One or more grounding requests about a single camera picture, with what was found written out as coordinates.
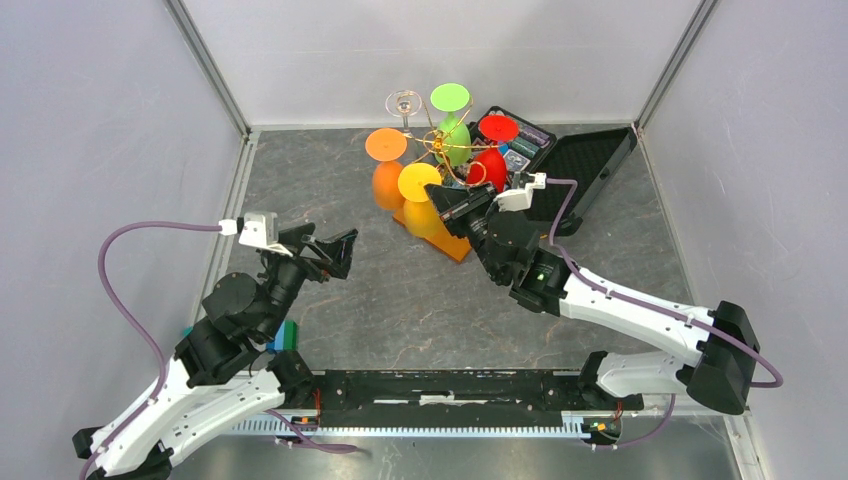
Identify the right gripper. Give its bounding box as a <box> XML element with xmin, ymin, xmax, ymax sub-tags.
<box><xmin>425</xmin><ymin>182</ymin><xmax>505</xmax><ymax>284</ymax></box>

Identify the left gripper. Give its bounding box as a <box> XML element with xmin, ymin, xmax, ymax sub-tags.
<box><xmin>262</xmin><ymin>223</ymin><xmax>360</xmax><ymax>339</ymax></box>

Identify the yellow wine glass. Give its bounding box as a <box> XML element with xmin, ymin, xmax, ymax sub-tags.
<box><xmin>397</xmin><ymin>163</ymin><xmax>442</xmax><ymax>238</ymax></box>

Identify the red wine glass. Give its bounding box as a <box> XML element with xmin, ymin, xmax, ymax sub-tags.
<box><xmin>466</xmin><ymin>114</ymin><xmax>519</xmax><ymax>193</ymax></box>

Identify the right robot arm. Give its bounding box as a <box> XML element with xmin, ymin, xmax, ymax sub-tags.
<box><xmin>424</xmin><ymin>184</ymin><xmax>762</xmax><ymax>415</ymax></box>

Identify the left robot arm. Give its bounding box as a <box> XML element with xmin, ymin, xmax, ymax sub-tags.
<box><xmin>73</xmin><ymin>212</ymin><xmax>358</xmax><ymax>479</ymax></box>

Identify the green wine glass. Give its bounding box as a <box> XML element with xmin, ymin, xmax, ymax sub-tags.
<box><xmin>430</xmin><ymin>83</ymin><xmax>472</xmax><ymax>167</ymax></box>

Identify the orange wine glass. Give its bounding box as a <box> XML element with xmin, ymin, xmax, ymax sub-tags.
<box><xmin>365</xmin><ymin>128</ymin><xmax>408</xmax><ymax>211</ymax></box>

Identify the clear wine glass back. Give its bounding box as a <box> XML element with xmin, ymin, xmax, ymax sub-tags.
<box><xmin>384</xmin><ymin>89</ymin><xmax>423</xmax><ymax>159</ymax></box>

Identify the blue green block stack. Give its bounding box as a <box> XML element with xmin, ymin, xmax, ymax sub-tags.
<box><xmin>266</xmin><ymin>320</ymin><xmax>299</xmax><ymax>354</ymax></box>

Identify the black poker chip case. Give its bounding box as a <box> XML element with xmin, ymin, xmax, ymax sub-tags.
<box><xmin>469</xmin><ymin>106</ymin><xmax>636</xmax><ymax>236</ymax></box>

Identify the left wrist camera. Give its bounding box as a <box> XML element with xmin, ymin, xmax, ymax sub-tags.
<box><xmin>217</xmin><ymin>211</ymin><xmax>293</xmax><ymax>257</ymax></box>

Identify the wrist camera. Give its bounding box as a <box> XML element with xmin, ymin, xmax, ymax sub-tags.
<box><xmin>494</xmin><ymin>172</ymin><xmax>547</xmax><ymax>212</ymax></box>
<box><xmin>217</xmin><ymin>211</ymin><xmax>293</xmax><ymax>257</ymax></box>

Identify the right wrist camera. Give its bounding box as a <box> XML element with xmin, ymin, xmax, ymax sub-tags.
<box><xmin>494</xmin><ymin>172</ymin><xmax>547</xmax><ymax>212</ymax></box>

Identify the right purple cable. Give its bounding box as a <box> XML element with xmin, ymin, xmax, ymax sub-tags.
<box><xmin>543</xmin><ymin>177</ymin><xmax>784</xmax><ymax>452</ymax></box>

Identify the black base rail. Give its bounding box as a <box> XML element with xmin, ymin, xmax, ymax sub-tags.
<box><xmin>235</xmin><ymin>350</ymin><xmax>645</xmax><ymax>445</ymax></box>

